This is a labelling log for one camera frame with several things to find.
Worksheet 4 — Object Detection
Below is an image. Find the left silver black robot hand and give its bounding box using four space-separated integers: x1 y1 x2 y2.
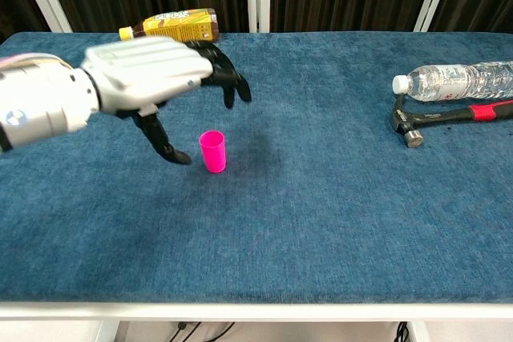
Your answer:
79 35 253 167

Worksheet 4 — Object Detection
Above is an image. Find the yellow label tea bottle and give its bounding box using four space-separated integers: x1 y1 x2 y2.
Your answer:
118 7 221 44

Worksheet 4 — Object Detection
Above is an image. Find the pink plastic cup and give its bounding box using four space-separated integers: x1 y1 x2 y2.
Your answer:
198 130 228 175

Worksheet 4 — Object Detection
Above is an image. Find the blue velvet table cloth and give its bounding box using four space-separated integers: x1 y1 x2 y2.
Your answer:
0 30 513 305

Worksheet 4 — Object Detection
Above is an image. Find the white table leg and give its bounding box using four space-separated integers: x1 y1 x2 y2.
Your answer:
406 320 433 342
95 320 120 342

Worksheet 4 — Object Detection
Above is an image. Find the black red claw hammer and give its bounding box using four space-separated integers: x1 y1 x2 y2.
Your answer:
390 94 513 150

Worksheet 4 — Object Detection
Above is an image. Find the clear plastic water bottle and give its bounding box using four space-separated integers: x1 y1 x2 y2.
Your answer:
392 60 513 103

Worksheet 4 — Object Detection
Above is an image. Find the coloured wrist wire bundle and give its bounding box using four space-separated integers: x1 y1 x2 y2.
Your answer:
0 51 67 71

